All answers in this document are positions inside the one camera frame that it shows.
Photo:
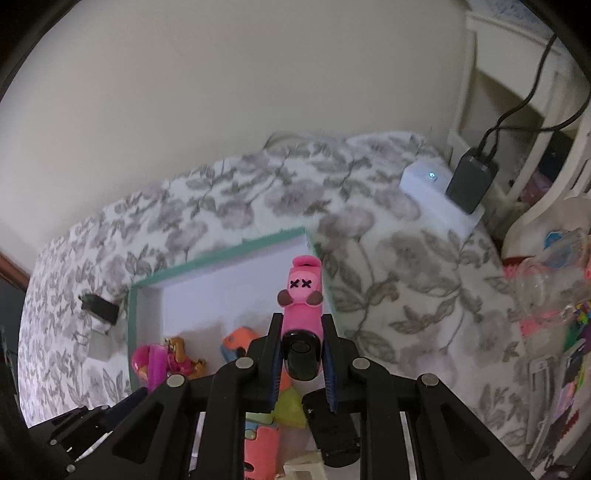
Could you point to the clear bag of toys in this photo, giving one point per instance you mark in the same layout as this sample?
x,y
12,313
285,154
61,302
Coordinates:
x,y
552,291

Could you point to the white power strip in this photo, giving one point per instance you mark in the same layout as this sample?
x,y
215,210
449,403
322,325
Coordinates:
x,y
426,182

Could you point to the black wall charger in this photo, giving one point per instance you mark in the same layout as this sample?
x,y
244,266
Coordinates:
x,y
100,308

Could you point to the floral grey white blanket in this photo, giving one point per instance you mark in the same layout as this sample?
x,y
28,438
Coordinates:
x,y
410,291

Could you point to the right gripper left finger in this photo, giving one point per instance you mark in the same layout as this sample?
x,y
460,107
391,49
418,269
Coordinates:
x,y
193,429

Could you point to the black toy car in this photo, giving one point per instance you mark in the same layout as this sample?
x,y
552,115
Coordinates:
x,y
334,433

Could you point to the white wall charger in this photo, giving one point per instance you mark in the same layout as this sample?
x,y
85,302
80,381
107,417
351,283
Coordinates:
x,y
99,343

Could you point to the pink character tube toy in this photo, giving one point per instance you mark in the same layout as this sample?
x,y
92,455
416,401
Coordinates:
x,y
303,305

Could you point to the cream plastic frame piece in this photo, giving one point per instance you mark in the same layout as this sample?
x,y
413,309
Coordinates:
x,y
309,466

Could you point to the white shelf unit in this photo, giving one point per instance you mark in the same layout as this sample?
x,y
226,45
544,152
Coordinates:
x,y
517,74

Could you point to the pink helmet dog figure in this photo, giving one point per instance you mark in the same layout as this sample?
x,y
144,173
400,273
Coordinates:
x,y
154,363

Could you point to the teal rimmed white box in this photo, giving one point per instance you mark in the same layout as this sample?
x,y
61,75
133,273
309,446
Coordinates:
x,y
219,303

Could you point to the dark grey power adapter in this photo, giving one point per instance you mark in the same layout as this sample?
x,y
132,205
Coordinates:
x,y
471,180

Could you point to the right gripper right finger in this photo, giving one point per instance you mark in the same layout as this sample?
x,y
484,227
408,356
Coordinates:
x,y
410,427

